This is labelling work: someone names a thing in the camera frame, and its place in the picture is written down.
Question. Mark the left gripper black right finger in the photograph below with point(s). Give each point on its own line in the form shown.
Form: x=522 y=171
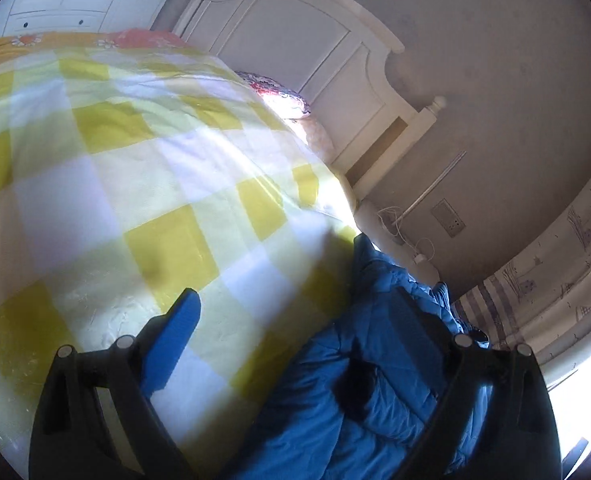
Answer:
x=453 y=366

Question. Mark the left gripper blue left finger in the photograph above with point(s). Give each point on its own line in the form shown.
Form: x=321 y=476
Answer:
x=138 y=367

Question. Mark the blue quilted puffer jacket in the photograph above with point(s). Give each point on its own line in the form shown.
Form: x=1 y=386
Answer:
x=356 y=398

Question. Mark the patterned cream curtain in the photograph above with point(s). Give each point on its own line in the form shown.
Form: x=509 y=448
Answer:
x=544 y=293

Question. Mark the white bedside table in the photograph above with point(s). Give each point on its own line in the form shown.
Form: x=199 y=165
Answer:
x=367 y=219

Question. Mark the yellow white checkered bedsheet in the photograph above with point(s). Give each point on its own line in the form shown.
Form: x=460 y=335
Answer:
x=130 y=175

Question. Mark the cream pink pillow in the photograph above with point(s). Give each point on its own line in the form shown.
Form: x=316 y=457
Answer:
x=315 y=136

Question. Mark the floral patterned pillow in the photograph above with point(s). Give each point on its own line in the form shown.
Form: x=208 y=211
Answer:
x=285 y=102

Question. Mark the orange floral blanket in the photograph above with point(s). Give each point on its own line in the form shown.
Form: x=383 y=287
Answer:
x=25 y=43

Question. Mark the white wooden headboard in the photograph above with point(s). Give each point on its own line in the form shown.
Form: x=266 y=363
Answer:
x=332 y=52

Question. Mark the window with brown frame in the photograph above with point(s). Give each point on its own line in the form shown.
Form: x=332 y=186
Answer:
x=571 y=401

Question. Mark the wall power socket plate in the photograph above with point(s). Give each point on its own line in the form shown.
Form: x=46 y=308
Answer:
x=448 y=218

